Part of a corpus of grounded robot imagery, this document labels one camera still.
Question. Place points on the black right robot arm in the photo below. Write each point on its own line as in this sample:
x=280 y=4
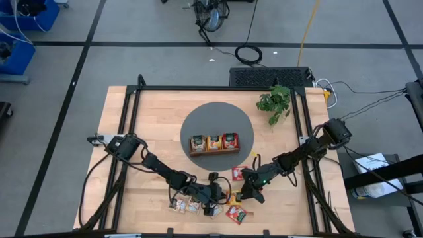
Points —
x=304 y=152

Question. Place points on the white paper sheet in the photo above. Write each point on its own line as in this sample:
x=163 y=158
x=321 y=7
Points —
x=370 y=162

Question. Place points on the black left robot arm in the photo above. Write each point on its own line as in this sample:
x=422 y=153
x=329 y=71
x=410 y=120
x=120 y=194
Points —
x=165 y=170

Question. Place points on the red tea packet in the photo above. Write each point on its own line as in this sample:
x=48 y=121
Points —
x=230 y=141
x=236 y=215
x=238 y=173

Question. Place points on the blue plastic bin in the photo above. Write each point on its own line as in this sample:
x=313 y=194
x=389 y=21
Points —
x=46 y=20
x=20 y=59

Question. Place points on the black floor fan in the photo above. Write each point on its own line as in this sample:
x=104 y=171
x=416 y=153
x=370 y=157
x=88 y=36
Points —
x=211 y=15

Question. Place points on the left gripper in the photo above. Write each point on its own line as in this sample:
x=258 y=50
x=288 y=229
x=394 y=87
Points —
x=207 y=194

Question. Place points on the black caster base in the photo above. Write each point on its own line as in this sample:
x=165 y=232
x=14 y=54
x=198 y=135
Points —
x=5 y=110

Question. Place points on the yellow power plug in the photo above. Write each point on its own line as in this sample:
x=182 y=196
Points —
x=326 y=95

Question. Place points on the orange tea packet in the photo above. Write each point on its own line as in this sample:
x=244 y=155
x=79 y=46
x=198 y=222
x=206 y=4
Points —
x=234 y=198
x=215 y=143

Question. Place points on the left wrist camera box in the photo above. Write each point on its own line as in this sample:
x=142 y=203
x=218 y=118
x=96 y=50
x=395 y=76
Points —
x=213 y=176

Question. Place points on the black aluminium table frame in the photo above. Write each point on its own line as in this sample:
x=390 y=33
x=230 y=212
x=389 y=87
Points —
x=198 y=88

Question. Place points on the black metal beam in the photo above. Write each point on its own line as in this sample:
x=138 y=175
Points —
x=383 y=172

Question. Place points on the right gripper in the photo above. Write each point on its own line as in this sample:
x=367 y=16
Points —
x=251 y=187

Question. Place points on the grey round mat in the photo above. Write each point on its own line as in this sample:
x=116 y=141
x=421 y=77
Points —
x=215 y=119

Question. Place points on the wooden tea box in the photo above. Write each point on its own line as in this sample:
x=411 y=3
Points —
x=211 y=153

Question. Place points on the beige tea packet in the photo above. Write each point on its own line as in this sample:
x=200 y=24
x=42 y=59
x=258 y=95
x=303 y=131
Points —
x=180 y=205
x=193 y=207
x=198 y=143
x=218 y=211

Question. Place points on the potted green plant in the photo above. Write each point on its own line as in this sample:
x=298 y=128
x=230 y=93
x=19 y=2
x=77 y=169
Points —
x=276 y=100

